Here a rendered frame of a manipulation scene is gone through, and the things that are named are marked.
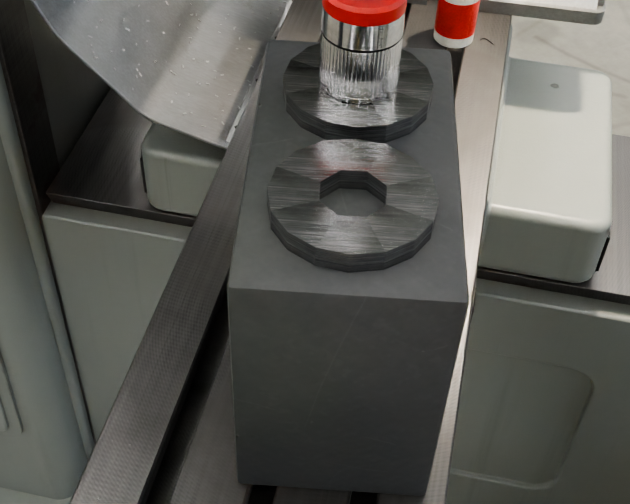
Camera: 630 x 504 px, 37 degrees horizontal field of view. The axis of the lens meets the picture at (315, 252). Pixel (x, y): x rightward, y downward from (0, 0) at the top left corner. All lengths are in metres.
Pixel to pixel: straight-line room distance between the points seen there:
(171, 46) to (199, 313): 0.41
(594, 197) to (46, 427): 0.80
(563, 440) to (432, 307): 0.79
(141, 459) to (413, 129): 0.27
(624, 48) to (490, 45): 1.86
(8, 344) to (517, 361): 0.62
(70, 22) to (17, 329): 0.43
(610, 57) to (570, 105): 1.67
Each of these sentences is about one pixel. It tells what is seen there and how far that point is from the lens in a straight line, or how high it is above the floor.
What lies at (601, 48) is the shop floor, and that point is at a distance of 2.82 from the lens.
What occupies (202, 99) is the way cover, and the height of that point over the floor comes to 0.88.
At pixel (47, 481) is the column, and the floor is 0.24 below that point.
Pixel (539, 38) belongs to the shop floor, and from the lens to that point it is 2.80.
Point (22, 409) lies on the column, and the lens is 1.35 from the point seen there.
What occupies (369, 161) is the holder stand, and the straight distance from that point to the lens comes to 0.52.
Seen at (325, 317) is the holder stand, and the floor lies 1.11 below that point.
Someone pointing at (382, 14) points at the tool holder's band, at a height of 1.20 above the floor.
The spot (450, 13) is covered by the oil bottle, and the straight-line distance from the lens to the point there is 0.96.
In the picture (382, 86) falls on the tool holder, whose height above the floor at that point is 1.15.
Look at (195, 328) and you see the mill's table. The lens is 0.69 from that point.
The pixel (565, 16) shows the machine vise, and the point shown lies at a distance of 1.04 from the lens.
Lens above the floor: 1.48
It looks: 46 degrees down
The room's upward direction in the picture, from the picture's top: 3 degrees clockwise
